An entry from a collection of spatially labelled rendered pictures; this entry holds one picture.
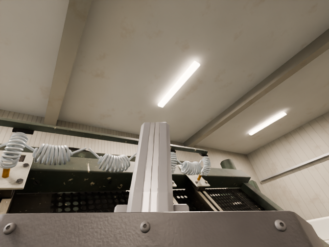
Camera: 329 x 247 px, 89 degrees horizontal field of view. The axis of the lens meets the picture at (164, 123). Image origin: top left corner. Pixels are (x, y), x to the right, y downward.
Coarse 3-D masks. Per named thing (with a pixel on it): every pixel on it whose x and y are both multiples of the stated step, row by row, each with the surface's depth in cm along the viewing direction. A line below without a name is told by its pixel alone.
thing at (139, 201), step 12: (144, 132) 10; (144, 144) 9; (144, 156) 8; (144, 168) 8; (132, 180) 7; (144, 180) 7; (132, 192) 7; (144, 192) 7; (132, 204) 6; (144, 204) 6
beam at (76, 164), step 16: (80, 160) 70; (96, 160) 75; (32, 176) 57; (48, 176) 60; (64, 176) 62; (80, 176) 65; (96, 176) 68; (112, 176) 72; (128, 176) 76; (176, 176) 91; (208, 176) 104; (224, 176) 113; (240, 176) 123; (32, 192) 59; (48, 192) 62
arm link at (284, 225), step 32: (0, 224) 5; (32, 224) 5; (64, 224) 5; (96, 224) 5; (128, 224) 5; (160, 224) 5; (192, 224) 5; (224, 224) 5; (256, 224) 5; (288, 224) 5
